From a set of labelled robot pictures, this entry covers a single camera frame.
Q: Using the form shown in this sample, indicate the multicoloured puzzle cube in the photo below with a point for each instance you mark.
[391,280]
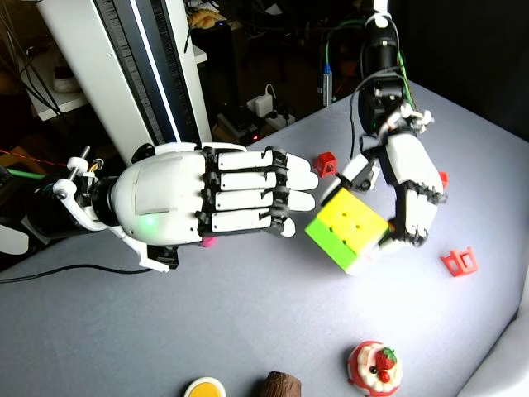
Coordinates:
[343,223]

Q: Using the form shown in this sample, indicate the black box with red light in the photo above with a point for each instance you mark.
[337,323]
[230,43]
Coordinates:
[244,134]

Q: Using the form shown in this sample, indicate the white power adapter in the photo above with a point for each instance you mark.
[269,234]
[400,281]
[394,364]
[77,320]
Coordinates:
[261,105]

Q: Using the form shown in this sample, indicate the white power strip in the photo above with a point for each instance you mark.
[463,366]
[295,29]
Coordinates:
[281,120]

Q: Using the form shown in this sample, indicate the black tall box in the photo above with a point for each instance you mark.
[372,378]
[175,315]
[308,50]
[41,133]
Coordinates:
[217,62]

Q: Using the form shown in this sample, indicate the grey table cloth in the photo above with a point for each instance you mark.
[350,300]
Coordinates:
[165,331]

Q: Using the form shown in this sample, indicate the white black lift column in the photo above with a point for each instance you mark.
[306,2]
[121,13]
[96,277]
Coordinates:
[103,62]

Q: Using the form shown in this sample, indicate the white shoe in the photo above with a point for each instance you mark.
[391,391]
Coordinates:
[62,78]

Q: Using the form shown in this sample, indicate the red toy stool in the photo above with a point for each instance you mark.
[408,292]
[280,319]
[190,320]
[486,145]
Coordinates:
[444,180]
[459,261]
[325,164]

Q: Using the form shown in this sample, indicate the toy bread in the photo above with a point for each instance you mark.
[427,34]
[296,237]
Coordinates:
[202,18]

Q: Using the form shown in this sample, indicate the silver usb hub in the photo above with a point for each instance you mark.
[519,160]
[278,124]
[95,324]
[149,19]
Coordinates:
[327,89]

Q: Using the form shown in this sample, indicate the brown log toy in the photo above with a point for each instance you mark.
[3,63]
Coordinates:
[281,384]

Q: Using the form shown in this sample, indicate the strawberry cake toy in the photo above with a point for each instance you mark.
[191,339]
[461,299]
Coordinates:
[374,368]

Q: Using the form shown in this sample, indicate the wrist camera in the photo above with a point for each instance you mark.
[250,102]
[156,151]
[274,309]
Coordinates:
[161,254]
[365,184]

